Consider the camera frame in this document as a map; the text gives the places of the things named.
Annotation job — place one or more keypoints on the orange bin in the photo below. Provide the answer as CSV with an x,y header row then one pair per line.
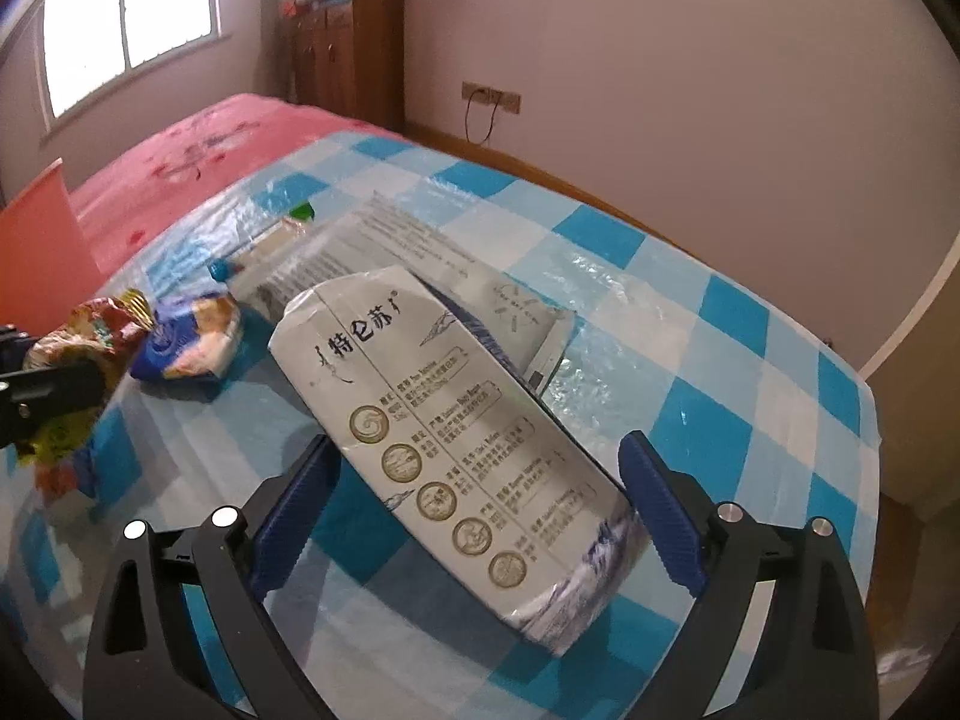
x,y
37,240

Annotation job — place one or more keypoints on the wall socket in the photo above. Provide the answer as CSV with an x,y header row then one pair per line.
x,y
491,97

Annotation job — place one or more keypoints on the wooden cabinet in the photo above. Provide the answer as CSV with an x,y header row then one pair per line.
x,y
352,52

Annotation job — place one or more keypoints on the pink bed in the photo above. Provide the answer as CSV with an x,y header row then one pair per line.
x,y
187,142

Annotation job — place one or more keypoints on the small green scrap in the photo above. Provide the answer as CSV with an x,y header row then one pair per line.
x,y
302,211

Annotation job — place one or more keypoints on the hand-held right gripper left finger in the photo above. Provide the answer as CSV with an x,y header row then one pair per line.
x,y
292,517

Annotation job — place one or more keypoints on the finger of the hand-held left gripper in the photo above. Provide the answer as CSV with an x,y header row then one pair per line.
x,y
11,341
52,394

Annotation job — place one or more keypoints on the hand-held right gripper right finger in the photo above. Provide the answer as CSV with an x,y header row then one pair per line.
x,y
667,525

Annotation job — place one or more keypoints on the blue snack packet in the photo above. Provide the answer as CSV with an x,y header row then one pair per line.
x,y
187,337

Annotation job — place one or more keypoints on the blue checked tablecloth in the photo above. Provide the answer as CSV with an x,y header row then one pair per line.
x,y
675,360

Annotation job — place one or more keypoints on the grey curtain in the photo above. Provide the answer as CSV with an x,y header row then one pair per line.
x,y
274,15

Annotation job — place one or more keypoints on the white milk carton gold medals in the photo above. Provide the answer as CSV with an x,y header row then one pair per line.
x,y
450,450

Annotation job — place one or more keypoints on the yellow printed snack packet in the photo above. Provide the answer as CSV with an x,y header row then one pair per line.
x,y
82,330

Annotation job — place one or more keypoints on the window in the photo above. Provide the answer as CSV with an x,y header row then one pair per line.
x,y
150,0

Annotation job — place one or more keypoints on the small blue scrap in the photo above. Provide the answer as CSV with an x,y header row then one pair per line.
x,y
221,270

